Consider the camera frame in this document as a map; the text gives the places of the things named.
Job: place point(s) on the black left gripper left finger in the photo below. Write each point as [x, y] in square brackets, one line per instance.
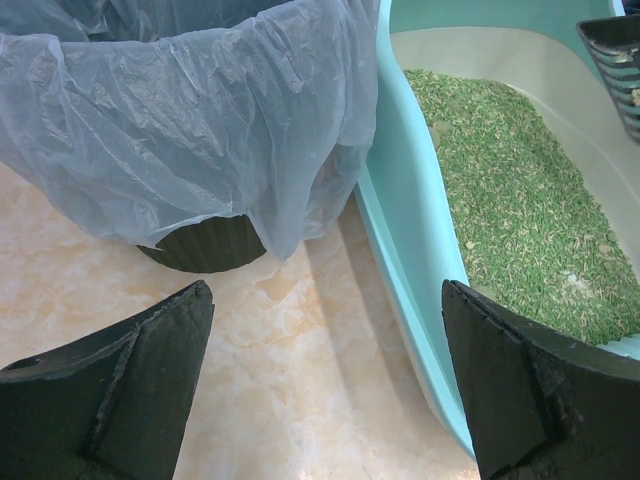
[113, 404]

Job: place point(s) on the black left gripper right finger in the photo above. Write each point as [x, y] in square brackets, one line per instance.
[539, 404]

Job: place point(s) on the black trash bin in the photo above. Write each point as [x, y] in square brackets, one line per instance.
[215, 245]

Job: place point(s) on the teal plastic litter box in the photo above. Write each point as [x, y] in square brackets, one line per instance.
[532, 46]

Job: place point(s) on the black litter scoop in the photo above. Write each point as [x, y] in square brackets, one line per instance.
[613, 44]

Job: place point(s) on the green cat litter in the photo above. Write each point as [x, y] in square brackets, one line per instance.
[532, 237]

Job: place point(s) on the translucent blue bin liner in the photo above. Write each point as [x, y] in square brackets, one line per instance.
[138, 118]

